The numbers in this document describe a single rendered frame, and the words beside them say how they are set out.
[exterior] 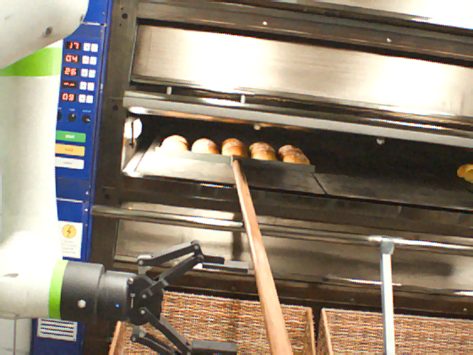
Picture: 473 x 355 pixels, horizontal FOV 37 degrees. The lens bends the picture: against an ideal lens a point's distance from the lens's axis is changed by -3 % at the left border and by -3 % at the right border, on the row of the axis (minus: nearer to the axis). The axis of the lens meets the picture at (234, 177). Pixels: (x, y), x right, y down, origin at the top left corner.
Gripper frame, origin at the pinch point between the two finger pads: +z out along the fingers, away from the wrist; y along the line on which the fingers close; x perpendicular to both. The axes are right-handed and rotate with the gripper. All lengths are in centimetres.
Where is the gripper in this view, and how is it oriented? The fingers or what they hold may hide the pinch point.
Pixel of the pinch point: (235, 308)
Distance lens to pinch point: 112.2
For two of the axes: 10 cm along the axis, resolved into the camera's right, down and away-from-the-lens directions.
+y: -1.2, 9.8, 1.9
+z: 9.9, 1.1, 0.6
